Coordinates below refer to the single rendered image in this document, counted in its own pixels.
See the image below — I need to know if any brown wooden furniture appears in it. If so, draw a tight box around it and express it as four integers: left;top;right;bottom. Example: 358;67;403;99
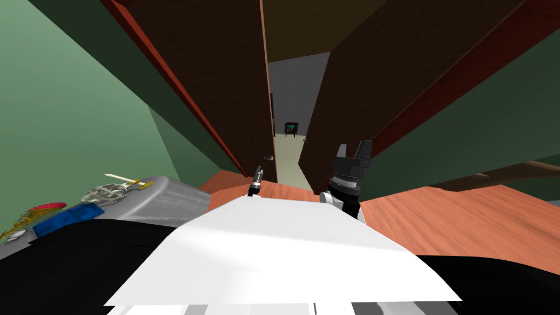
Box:
430;160;560;194

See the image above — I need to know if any grey cabinet with ornaments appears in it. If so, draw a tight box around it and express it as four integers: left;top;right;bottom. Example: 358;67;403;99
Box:
0;173;214;260

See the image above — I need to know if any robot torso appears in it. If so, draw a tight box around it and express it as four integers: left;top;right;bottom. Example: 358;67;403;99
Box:
104;194;463;315

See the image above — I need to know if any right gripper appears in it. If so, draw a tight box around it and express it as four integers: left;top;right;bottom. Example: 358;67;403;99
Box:
332;139;374;180

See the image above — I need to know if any brown door leaf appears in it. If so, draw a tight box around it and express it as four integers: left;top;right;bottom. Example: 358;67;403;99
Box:
100;0;279;184
297;0;528;196

